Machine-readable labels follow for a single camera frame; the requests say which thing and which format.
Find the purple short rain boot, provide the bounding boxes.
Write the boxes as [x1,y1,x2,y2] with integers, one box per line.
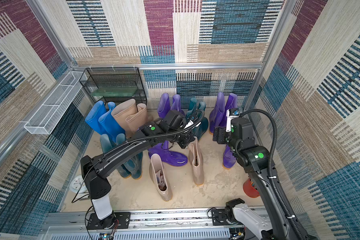
[148,141,188,167]

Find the beige short rain boot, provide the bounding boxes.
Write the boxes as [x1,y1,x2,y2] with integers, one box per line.
[149,154,173,202]

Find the slim teal rain boot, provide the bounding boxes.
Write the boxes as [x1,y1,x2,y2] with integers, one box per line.
[100,134,131,178]

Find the beige tall rain boot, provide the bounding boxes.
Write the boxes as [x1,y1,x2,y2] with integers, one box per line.
[111,99,138,137]

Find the blue rain boot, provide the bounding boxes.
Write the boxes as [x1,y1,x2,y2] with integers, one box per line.
[85,101,107,135]
[98,102,125,143]

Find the beige slim rain boot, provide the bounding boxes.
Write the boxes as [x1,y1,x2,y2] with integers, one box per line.
[126,103,149,133]

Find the large teal rain boot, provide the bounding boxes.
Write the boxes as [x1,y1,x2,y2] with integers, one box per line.
[118,153,143,180]

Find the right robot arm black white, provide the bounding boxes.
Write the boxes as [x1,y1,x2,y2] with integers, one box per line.
[213,108,315,240]

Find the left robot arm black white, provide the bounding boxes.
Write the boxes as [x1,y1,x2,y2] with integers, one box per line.
[80,110,205,223]

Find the purple tall rain boot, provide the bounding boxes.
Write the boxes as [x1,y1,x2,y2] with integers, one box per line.
[157,93,171,119]

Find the red pencil cup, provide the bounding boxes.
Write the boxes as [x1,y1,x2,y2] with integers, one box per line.
[243,178,260,198]

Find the white round alarm clock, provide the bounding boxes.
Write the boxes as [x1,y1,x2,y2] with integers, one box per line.
[70,176,88,194]

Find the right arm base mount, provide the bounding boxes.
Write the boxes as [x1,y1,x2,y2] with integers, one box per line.
[207,198,245,226]

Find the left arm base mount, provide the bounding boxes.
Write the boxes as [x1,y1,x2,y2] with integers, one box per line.
[86,212,131,230]

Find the white wire mesh basket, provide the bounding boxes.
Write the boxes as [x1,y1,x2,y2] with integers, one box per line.
[24,71,83,135]

